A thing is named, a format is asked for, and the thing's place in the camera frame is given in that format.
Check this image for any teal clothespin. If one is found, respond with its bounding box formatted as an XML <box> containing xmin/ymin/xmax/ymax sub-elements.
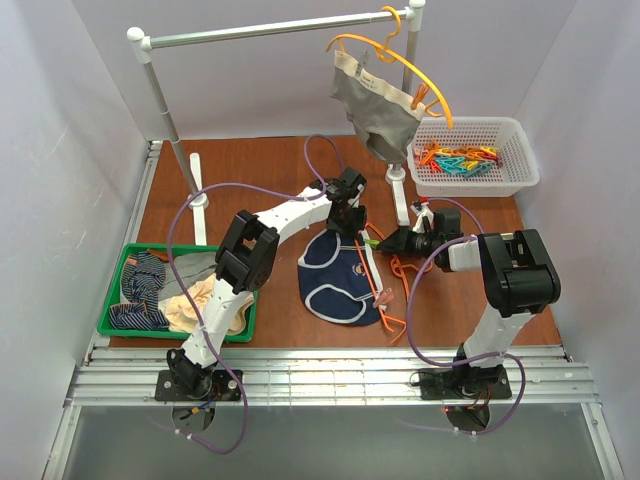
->
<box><xmin>435</xmin><ymin>156</ymin><xmax>469</xmax><ymax>175</ymax></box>

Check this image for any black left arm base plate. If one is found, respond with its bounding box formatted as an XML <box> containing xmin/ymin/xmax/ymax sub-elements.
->
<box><xmin>154</xmin><ymin>370</ymin><xmax>241</xmax><ymax>402</ymax></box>

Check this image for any grey hanging underwear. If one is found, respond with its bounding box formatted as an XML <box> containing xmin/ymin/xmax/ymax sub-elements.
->
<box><xmin>330</xmin><ymin>50</ymin><xmax>426</xmax><ymax>164</ymax></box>

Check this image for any white clothes rack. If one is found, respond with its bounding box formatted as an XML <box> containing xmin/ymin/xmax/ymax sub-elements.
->
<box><xmin>127</xmin><ymin>1</ymin><xmax>410</xmax><ymax>245</ymax></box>

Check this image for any orange plastic hanger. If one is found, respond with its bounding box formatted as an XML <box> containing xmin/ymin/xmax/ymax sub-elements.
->
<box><xmin>356</xmin><ymin>221</ymin><xmax>419</xmax><ymax>346</ymax></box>

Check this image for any yellow plastic hanger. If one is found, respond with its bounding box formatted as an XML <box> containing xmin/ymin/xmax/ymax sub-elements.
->
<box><xmin>326</xmin><ymin>1</ymin><xmax>454</xmax><ymax>129</ymax></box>

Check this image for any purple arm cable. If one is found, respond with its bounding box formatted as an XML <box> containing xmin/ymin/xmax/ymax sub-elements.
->
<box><xmin>405</xmin><ymin>197</ymin><xmax>527</xmax><ymax>437</ymax></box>
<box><xmin>165</xmin><ymin>134</ymin><xmax>346</xmax><ymax>455</ymax></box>

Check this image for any striped blue underwear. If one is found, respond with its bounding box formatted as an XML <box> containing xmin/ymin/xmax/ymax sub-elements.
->
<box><xmin>108</xmin><ymin>251</ymin><xmax>169</xmax><ymax>331</ymax></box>

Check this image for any navy blue underwear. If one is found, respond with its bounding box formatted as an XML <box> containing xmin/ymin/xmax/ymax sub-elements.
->
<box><xmin>297</xmin><ymin>229</ymin><xmax>384</xmax><ymax>327</ymax></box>

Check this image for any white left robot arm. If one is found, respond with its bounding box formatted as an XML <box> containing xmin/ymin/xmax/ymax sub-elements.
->
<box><xmin>167</xmin><ymin>167</ymin><xmax>367</xmax><ymax>399</ymax></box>

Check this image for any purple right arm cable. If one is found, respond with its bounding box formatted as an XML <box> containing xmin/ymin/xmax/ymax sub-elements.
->
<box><xmin>405</xmin><ymin>197</ymin><xmax>527</xmax><ymax>437</ymax></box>

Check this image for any grey underwear in tray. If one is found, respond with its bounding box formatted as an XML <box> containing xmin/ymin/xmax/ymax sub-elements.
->
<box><xmin>158</xmin><ymin>251</ymin><xmax>216</xmax><ymax>300</ymax></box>

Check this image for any green plastic tray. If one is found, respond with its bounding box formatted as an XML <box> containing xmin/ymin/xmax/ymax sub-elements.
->
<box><xmin>96</xmin><ymin>242</ymin><xmax>265</xmax><ymax>343</ymax></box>

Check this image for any white plastic basket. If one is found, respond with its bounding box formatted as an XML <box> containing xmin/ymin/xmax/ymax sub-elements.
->
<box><xmin>408</xmin><ymin>117</ymin><xmax>540</xmax><ymax>198</ymax></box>

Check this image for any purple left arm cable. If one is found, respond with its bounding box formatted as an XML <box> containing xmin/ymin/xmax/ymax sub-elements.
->
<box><xmin>165</xmin><ymin>134</ymin><xmax>346</xmax><ymax>455</ymax></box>

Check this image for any beige underwear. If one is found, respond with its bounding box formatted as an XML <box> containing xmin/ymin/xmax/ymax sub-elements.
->
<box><xmin>158</xmin><ymin>275</ymin><xmax>254</xmax><ymax>336</ymax></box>

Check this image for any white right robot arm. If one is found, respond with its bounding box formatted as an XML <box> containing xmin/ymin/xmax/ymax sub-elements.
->
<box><xmin>376</xmin><ymin>208</ymin><xmax>561</xmax><ymax>399</ymax></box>

